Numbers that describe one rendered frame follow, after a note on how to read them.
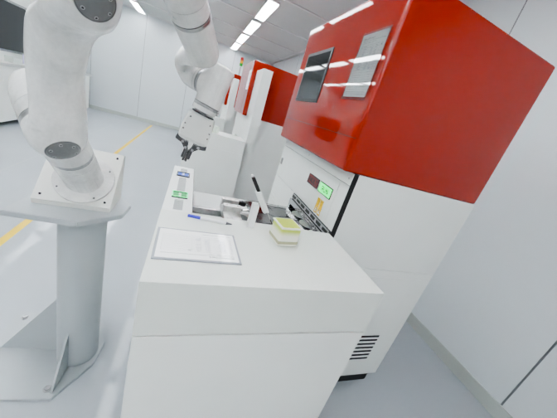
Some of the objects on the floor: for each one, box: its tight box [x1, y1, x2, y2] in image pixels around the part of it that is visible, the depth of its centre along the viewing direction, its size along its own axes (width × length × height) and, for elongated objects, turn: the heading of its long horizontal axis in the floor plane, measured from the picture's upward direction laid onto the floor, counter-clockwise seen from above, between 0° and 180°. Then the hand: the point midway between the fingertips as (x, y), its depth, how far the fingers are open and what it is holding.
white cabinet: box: [120, 331, 363, 418], centre depth 121 cm, size 64×96×82 cm, turn 159°
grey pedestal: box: [0, 195, 131, 401], centre depth 109 cm, size 51×44×82 cm
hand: (186, 154), depth 90 cm, fingers closed
